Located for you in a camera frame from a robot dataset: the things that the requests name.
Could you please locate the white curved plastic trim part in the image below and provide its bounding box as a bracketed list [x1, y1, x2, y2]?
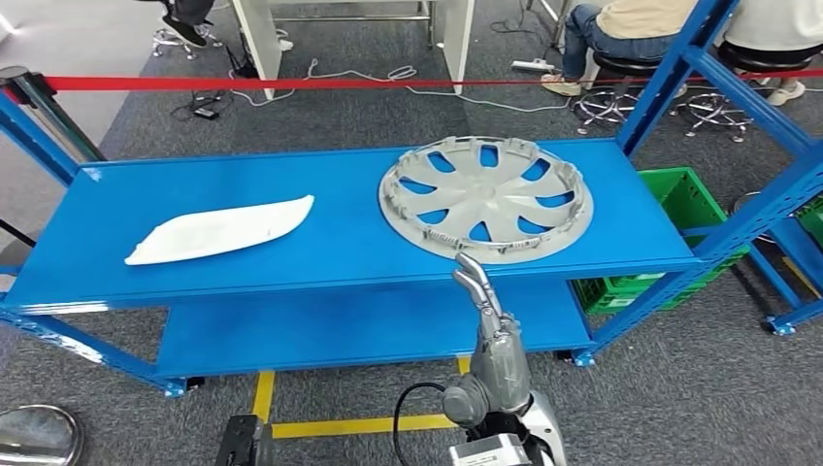
[123, 194, 316, 267]

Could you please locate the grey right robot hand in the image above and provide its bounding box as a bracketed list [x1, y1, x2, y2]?
[440, 251, 535, 430]

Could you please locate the grey plastic wheel cover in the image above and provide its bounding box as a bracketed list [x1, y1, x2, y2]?
[378, 135, 595, 266]

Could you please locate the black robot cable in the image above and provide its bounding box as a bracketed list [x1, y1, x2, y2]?
[391, 382, 452, 466]

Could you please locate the blue metal shelf rack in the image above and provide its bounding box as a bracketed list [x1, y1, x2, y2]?
[0, 0, 823, 399]
[733, 189, 823, 338]

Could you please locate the person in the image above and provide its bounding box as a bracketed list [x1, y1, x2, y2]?
[135, 0, 217, 49]
[715, 0, 823, 108]
[539, 0, 700, 98]

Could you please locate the red barrier belt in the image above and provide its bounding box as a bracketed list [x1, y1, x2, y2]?
[45, 67, 823, 93]

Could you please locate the black pole stanchion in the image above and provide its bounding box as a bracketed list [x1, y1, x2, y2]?
[0, 218, 37, 250]

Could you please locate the white floor cable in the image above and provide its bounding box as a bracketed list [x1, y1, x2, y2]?
[228, 57, 575, 115]

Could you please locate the green plastic crate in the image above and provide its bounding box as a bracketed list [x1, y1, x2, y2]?
[633, 167, 753, 304]
[797, 195, 823, 250]
[572, 271, 709, 317]

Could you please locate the black round stool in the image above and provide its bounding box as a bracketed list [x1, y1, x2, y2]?
[670, 41, 819, 145]
[571, 50, 690, 137]

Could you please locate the white power strip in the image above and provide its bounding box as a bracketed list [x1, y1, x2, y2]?
[510, 58, 558, 74]

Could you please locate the white desk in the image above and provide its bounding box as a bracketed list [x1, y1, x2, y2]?
[229, 0, 477, 102]

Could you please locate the black power adapter cable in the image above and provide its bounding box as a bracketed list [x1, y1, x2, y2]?
[169, 45, 259, 122]

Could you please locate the chrome stanchion with black head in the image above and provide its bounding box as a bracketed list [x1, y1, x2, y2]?
[0, 65, 108, 166]

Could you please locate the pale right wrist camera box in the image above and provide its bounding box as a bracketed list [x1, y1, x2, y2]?
[446, 433, 536, 466]

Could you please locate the chrome stanchion with round base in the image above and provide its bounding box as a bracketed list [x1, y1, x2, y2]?
[0, 403, 85, 466]

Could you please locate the chrome stool base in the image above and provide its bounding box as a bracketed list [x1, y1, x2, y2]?
[149, 25, 224, 61]

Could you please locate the chrome stanchion base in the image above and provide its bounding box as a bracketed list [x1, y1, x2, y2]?
[733, 191, 774, 247]

